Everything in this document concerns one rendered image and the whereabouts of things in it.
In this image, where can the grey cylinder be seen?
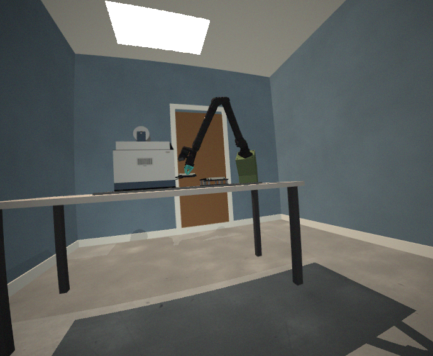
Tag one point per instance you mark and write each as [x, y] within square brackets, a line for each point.
[141, 128]

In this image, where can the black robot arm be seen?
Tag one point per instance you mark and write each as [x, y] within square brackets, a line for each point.
[240, 142]

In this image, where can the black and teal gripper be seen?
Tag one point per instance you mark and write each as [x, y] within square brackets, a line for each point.
[189, 166]

